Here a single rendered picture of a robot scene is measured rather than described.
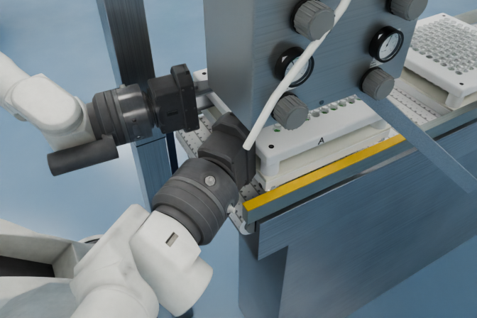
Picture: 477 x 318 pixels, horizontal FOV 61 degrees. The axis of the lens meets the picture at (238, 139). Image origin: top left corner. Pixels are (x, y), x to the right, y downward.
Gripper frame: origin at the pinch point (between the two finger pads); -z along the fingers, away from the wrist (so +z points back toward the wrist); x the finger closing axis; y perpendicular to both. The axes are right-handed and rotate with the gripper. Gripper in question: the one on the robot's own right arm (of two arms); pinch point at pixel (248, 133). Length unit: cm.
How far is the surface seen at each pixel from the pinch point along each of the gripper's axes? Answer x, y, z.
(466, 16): 10, 24, -75
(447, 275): 93, 46, -56
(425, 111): 11.7, 22.1, -32.8
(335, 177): 8.4, 12.6, -4.9
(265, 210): 8.0, 5.8, 6.1
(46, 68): 88, -183, -86
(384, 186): 18.3, 19.5, -16.1
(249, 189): 9.9, 1.1, 2.2
